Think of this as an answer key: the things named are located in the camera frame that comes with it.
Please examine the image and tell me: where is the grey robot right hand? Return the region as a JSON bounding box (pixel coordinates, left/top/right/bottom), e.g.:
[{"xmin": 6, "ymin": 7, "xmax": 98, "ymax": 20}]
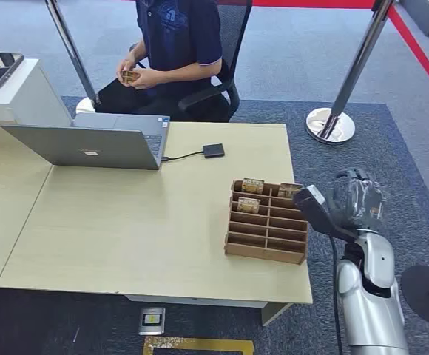
[{"xmin": 327, "ymin": 168, "xmax": 387, "ymax": 234}]

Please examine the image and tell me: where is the person's left hand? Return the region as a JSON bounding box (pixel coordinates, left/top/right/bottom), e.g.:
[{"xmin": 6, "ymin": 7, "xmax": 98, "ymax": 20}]
[{"xmin": 130, "ymin": 67, "xmax": 160, "ymax": 91}]

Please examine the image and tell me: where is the person's right hand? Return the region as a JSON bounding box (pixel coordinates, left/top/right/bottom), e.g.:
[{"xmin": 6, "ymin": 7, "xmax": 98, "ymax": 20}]
[{"xmin": 116, "ymin": 58, "xmax": 138, "ymax": 88}]

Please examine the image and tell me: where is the person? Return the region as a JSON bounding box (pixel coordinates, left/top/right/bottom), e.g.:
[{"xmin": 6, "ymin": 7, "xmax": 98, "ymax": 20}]
[{"xmin": 95, "ymin": 0, "xmax": 224, "ymax": 118}]

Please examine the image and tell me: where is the brown wooden card holder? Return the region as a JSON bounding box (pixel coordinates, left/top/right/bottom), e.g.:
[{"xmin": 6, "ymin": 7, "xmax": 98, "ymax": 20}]
[{"xmin": 224, "ymin": 179, "xmax": 310, "ymax": 266}]

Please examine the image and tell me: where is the dark blue rug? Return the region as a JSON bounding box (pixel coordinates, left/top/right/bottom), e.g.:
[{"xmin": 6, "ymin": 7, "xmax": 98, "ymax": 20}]
[{"xmin": 0, "ymin": 96, "xmax": 429, "ymax": 355}]

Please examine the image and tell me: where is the grey laptop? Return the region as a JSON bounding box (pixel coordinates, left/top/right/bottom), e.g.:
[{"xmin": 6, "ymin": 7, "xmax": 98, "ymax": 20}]
[{"xmin": 0, "ymin": 112, "xmax": 171, "ymax": 172}]

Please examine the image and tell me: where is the black external drive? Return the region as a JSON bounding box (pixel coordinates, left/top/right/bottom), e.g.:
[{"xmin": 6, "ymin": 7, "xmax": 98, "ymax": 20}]
[{"xmin": 202, "ymin": 143, "xmax": 226, "ymax": 159}]

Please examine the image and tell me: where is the black office chair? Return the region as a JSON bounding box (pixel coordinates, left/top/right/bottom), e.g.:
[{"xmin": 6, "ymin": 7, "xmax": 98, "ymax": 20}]
[{"xmin": 129, "ymin": 0, "xmax": 253, "ymax": 124}]

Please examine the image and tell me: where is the black round floor base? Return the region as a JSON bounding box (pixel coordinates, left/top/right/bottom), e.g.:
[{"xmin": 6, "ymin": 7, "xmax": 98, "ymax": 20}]
[{"xmin": 400, "ymin": 264, "xmax": 429, "ymax": 328}]

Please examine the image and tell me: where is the white cabinet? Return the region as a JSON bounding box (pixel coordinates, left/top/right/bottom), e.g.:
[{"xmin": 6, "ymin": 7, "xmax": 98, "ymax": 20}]
[{"xmin": 0, "ymin": 58, "xmax": 73, "ymax": 127}]

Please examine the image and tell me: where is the red barrier belt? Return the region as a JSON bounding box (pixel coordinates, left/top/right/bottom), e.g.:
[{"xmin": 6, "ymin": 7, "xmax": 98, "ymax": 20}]
[
  {"xmin": 387, "ymin": 5, "xmax": 429, "ymax": 107},
  {"xmin": 122, "ymin": 0, "xmax": 376, "ymax": 10}
]

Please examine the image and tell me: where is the beige desk leg panel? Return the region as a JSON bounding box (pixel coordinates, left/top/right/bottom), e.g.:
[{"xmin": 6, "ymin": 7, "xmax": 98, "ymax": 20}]
[{"xmin": 261, "ymin": 302, "xmax": 294, "ymax": 328}]

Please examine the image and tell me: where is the dark platform with light strip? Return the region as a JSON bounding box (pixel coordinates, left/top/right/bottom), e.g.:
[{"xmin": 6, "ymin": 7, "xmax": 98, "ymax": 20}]
[{"xmin": 399, "ymin": 0, "xmax": 429, "ymax": 38}]

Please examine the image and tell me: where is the silver floor socket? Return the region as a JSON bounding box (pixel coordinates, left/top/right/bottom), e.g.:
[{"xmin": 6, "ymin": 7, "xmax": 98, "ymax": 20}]
[{"xmin": 138, "ymin": 307, "xmax": 166, "ymax": 337}]

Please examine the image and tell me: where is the yellow floor tape marker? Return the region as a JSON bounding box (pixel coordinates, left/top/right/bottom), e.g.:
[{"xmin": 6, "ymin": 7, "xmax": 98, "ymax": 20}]
[{"xmin": 143, "ymin": 336, "xmax": 255, "ymax": 355}]

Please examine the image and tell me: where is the chrome stanchion post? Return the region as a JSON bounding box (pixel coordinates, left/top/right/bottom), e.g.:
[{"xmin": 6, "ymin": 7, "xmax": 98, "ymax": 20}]
[
  {"xmin": 305, "ymin": 0, "xmax": 395, "ymax": 146},
  {"xmin": 44, "ymin": 0, "xmax": 101, "ymax": 115}
]

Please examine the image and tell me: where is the black drive cable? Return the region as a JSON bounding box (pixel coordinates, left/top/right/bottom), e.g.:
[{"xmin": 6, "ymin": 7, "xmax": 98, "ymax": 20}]
[{"xmin": 160, "ymin": 150, "xmax": 205, "ymax": 163}]

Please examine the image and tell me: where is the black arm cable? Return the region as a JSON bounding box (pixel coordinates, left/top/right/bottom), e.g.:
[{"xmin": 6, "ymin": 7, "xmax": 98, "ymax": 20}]
[{"xmin": 328, "ymin": 234, "xmax": 344, "ymax": 355}]

